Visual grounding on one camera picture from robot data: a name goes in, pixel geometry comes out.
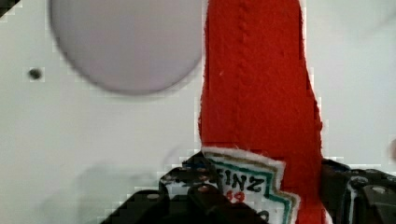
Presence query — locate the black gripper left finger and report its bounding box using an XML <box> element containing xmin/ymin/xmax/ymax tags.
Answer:
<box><xmin>100</xmin><ymin>152</ymin><xmax>268</xmax><ymax>224</ymax></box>

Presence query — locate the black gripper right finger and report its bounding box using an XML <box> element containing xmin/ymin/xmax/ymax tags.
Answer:
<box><xmin>320</xmin><ymin>160</ymin><xmax>396</xmax><ymax>224</ymax></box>

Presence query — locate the red felt ketchup bottle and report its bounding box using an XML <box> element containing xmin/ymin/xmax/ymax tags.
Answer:
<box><xmin>199</xmin><ymin>0</ymin><xmax>331</xmax><ymax>224</ymax></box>

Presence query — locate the grey round plate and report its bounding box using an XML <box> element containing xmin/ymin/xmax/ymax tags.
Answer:
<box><xmin>49</xmin><ymin>0</ymin><xmax>207</xmax><ymax>95</ymax></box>

